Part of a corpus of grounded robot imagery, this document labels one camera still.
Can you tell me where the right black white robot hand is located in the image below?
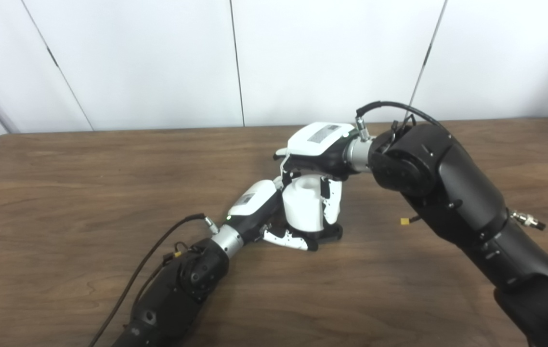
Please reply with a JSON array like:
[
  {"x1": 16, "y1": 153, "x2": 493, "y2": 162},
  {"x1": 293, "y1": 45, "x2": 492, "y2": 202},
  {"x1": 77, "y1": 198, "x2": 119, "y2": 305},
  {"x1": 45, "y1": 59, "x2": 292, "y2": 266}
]
[{"x1": 274, "y1": 122, "x2": 359, "y2": 226}]

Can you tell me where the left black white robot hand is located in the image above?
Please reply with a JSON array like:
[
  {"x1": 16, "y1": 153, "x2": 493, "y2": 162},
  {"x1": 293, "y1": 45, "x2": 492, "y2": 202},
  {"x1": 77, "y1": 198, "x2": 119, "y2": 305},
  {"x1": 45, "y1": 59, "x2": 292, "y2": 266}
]
[{"x1": 226, "y1": 176, "x2": 319, "y2": 252}]

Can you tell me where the round white plastic piece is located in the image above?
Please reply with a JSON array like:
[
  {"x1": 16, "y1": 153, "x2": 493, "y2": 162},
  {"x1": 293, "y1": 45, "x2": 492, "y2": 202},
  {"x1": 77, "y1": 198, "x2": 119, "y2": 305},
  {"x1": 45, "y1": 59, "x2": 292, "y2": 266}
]
[{"x1": 281, "y1": 174, "x2": 327, "y2": 233}]

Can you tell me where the black plastic holder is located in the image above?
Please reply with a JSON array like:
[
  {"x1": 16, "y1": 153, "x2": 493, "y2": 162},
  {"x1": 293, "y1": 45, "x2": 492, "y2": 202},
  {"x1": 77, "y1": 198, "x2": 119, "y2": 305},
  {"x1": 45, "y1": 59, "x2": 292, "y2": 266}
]
[{"x1": 303, "y1": 224, "x2": 343, "y2": 244}]

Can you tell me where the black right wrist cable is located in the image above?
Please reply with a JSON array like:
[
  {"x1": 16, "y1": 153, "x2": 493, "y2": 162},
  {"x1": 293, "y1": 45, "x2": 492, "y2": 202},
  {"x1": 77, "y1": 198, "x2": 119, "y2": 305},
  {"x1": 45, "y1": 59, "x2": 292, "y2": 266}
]
[{"x1": 355, "y1": 101, "x2": 448, "y2": 140}]

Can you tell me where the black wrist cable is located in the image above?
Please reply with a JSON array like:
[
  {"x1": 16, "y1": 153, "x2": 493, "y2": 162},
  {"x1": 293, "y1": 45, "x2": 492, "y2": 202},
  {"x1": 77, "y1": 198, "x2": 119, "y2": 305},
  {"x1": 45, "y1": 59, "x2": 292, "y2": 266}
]
[
  {"x1": 89, "y1": 214, "x2": 219, "y2": 347},
  {"x1": 355, "y1": 101, "x2": 448, "y2": 140}
]

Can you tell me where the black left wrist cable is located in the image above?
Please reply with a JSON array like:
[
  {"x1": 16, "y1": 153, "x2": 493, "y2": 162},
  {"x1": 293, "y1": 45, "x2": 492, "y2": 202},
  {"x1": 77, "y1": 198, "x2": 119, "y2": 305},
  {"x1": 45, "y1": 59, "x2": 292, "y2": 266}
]
[{"x1": 89, "y1": 214, "x2": 219, "y2": 347}]

